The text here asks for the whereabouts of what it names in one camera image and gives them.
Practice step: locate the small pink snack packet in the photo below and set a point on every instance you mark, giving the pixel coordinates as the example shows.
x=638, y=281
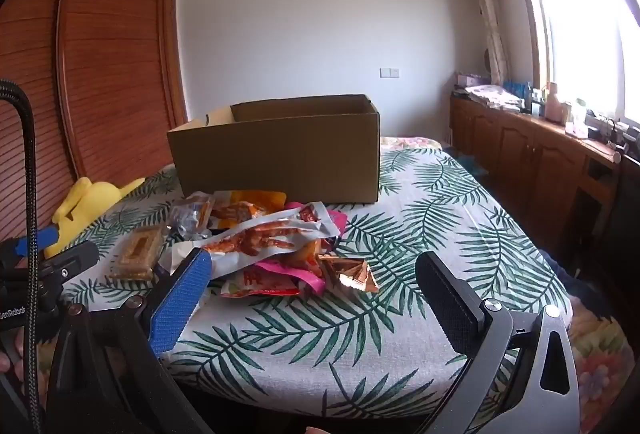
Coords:
x=337, y=220

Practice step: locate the pink bottle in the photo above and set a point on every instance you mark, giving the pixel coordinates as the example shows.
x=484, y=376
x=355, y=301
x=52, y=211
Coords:
x=552, y=104

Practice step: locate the wooden framed window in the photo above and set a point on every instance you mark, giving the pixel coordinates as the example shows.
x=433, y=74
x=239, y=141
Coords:
x=585, y=39

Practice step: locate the long wooden cabinet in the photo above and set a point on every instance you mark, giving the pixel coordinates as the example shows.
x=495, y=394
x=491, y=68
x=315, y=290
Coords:
x=525, y=154

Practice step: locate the white red-print snack packet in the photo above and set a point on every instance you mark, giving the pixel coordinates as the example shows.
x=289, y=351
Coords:
x=260, y=239

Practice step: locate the person's left hand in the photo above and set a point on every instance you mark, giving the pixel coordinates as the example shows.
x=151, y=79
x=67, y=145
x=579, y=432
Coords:
x=19, y=371

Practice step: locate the brown cardboard box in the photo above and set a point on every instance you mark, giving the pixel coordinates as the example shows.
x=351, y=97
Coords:
x=280, y=159

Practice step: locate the yellow plush toy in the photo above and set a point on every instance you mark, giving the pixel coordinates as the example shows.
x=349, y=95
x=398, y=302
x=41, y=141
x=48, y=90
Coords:
x=90, y=204

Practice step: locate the white wall socket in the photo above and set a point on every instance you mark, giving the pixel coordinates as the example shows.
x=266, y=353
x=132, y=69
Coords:
x=390, y=73

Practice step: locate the folded printed cloth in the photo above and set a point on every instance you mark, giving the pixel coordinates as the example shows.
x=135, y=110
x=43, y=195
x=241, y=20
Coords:
x=490, y=95

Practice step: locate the white green bottle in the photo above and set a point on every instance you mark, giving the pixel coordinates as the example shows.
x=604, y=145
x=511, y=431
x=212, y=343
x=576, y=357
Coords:
x=577, y=117

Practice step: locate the brown cracker packet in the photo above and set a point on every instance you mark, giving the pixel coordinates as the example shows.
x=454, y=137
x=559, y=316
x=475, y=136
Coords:
x=135, y=254

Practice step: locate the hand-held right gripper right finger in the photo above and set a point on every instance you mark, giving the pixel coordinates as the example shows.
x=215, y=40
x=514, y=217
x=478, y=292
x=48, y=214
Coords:
x=450, y=304

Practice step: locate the wooden slatted wardrobe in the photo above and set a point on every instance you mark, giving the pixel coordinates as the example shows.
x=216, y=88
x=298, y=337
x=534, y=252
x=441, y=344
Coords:
x=110, y=64

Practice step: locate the black chair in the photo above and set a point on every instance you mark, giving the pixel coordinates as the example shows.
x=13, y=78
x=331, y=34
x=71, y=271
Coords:
x=631, y=214

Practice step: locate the purple tissue box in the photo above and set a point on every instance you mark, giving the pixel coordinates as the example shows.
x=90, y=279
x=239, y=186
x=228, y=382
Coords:
x=467, y=79

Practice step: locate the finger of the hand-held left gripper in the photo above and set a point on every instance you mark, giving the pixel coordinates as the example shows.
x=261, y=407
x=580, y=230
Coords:
x=47, y=234
x=70, y=259

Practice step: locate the orange snack packet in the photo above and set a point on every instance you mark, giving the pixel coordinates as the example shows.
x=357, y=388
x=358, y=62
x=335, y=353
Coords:
x=250, y=201

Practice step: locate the person's right hand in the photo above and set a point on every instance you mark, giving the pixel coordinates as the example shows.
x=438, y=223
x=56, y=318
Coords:
x=315, y=430

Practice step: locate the teal cloth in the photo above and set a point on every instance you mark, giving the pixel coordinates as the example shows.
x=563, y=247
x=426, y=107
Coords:
x=467, y=163

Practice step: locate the blue packets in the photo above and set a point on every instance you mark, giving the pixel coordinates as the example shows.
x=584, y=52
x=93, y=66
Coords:
x=515, y=87

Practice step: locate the patterned beige curtain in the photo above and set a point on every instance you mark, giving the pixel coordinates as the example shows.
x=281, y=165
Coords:
x=482, y=4

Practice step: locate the copper foil snack packet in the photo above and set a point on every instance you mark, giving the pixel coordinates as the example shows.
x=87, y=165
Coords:
x=350, y=274

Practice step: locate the black desk devices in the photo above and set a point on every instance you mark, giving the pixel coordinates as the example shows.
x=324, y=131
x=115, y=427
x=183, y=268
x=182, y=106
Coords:
x=607, y=130

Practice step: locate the red white snack packet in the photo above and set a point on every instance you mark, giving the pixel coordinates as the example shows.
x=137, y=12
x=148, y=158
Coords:
x=255, y=285

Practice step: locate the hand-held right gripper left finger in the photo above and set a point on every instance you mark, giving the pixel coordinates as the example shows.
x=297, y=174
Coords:
x=180, y=304

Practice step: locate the clear crinkly snack packet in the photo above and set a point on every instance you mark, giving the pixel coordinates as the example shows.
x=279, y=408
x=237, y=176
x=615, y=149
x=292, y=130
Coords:
x=192, y=214

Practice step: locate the leaf print blanket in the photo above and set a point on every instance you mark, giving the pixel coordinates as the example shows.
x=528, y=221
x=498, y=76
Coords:
x=400, y=314

